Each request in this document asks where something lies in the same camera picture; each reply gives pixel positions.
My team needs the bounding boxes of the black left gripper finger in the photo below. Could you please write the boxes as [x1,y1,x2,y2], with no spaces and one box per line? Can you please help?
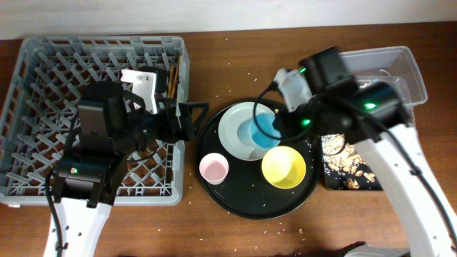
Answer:
[177,118,200,141]
[178,102,209,120]

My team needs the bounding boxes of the nut shell food scraps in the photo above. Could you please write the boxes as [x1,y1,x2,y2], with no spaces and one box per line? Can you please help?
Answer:
[321,133,378,190]

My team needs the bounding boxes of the blue cup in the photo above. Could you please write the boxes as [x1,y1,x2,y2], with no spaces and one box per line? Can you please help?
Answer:
[237,114,281,150]

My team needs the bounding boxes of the yellow bowl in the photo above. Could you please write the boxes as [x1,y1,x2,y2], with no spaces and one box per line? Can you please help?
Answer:
[261,146,306,189]

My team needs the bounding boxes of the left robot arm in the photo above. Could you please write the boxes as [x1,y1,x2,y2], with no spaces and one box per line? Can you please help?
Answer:
[44,81,209,256]

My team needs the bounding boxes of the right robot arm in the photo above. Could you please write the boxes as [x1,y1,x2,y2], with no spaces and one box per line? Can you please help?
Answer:
[271,47,456,256]

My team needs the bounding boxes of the grey plastic dishwasher rack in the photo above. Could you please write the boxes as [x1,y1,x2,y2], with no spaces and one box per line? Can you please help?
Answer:
[1,36,190,208]

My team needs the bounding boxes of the left wooden chopstick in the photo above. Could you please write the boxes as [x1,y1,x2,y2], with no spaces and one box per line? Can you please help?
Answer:
[168,64,175,98]

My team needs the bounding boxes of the wooden chopstick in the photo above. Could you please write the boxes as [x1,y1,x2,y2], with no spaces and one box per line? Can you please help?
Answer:
[170,62,180,98]
[168,64,175,98]

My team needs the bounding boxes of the pink cup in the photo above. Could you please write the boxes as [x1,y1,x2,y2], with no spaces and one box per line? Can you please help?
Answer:
[199,153,229,185]

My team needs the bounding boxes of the grey round plate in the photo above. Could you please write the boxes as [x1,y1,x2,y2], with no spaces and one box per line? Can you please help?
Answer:
[218,101,275,161]

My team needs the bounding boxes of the right wooden chopstick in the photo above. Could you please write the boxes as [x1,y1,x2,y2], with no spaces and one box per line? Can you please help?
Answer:
[170,62,180,98]

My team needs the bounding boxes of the inner clear plastic bin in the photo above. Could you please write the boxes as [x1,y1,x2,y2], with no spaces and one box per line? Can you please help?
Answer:
[356,76,416,126]

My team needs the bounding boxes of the clear plastic bin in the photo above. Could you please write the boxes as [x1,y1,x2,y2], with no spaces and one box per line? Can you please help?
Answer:
[356,76,416,126]
[341,46,428,107]

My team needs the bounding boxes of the black rectangular tray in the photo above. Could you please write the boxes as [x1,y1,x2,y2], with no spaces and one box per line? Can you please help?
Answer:
[321,128,385,191]

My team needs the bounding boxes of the round black tray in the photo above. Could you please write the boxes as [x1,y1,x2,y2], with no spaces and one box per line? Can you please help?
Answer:
[194,102,323,219]

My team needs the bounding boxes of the outer clear plastic bin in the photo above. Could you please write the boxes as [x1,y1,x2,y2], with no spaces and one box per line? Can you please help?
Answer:
[341,46,428,107]

